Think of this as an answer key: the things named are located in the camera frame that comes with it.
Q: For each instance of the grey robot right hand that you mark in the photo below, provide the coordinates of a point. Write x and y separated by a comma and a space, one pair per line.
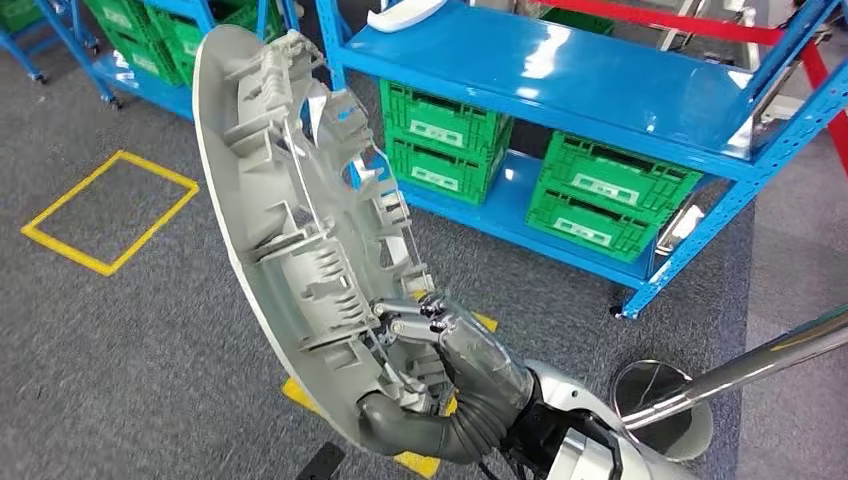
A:
484, 371

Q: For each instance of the grey plastic wheel cover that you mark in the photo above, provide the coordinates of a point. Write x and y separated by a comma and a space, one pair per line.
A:
218, 166

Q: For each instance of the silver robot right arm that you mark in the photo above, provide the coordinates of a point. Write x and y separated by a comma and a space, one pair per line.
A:
596, 404

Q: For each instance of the blue metal shelf rack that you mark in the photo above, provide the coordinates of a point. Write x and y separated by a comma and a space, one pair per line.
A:
563, 73
146, 86

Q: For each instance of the white plastic trim part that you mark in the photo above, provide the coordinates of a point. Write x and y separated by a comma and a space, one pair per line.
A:
404, 16

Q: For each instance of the chrome stanchion base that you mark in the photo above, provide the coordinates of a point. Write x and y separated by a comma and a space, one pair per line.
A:
649, 391

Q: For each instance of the red barrier belt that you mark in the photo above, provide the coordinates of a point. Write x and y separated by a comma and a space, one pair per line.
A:
835, 119
662, 20

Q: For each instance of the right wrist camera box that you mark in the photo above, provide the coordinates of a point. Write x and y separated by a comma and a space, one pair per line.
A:
583, 457

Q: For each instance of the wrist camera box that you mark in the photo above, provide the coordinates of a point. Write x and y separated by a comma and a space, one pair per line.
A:
583, 457
321, 460

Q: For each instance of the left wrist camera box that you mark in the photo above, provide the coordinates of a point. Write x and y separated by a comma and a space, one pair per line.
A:
321, 460

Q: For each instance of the chrome stanchion post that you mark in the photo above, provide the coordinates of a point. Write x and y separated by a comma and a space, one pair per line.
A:
762, 361

